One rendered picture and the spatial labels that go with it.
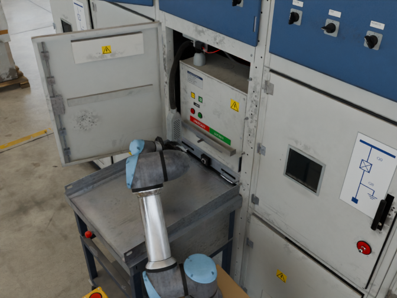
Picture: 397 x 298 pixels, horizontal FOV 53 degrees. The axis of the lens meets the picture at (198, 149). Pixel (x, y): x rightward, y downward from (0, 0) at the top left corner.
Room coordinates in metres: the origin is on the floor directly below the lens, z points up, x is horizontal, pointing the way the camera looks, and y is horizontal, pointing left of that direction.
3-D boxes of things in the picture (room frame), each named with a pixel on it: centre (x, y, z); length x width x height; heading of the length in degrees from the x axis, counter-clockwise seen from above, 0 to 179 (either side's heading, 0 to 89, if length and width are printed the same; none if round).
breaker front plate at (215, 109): (1.77, -0.05, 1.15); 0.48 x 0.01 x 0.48; 41
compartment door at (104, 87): (1.90, 0.48, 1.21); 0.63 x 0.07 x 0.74; 113
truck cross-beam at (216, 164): (1.78, -0.07, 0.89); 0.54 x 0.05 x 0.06; 41
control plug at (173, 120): (1.89, 0.13, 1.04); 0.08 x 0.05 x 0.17; 131
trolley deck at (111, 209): (1.52, 0.23, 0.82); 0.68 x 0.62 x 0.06; 131
